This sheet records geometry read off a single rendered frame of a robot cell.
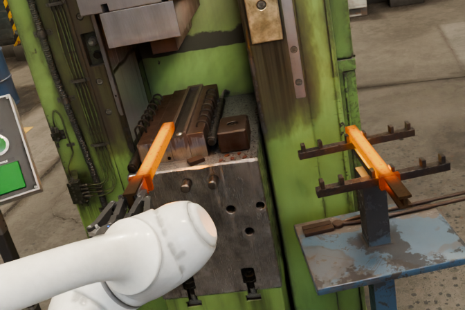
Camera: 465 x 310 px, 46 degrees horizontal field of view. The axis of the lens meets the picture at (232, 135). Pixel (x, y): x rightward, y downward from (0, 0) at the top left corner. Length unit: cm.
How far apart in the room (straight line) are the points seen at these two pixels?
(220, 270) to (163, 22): 76
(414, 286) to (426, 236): 91
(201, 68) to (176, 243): 131
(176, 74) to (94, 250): 138
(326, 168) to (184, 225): 107
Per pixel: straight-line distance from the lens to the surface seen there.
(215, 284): 176
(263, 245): 167
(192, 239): 75
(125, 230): 76
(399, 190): 122
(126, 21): 150
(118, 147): 180
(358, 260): 148
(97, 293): 84
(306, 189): 180
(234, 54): 198
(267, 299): 180
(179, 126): 166
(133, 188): 114
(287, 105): 167
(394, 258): 149
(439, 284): 246
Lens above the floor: 158
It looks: 23 degrees down
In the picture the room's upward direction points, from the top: 12 degrees counter-clockwise
